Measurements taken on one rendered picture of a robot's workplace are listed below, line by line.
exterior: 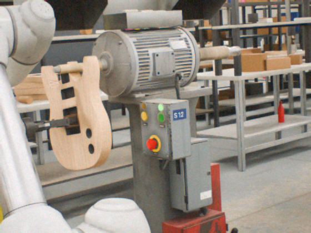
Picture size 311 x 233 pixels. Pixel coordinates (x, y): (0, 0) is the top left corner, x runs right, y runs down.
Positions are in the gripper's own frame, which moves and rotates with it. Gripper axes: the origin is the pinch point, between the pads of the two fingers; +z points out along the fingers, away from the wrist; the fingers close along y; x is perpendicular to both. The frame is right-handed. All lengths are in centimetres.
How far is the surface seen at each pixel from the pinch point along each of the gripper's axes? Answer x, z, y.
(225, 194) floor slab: -77, 236, -164
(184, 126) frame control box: -8.4, 22.6, 35.8
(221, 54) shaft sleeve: 18, 77, 8
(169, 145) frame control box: -14.0, 16.1, 34.1
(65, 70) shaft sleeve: 18.2, -2.3, 6.4
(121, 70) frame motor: 15.5, 17.3, 13.1
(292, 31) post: 73, 534, -294
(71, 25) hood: 36.9, 12.2, -7.2
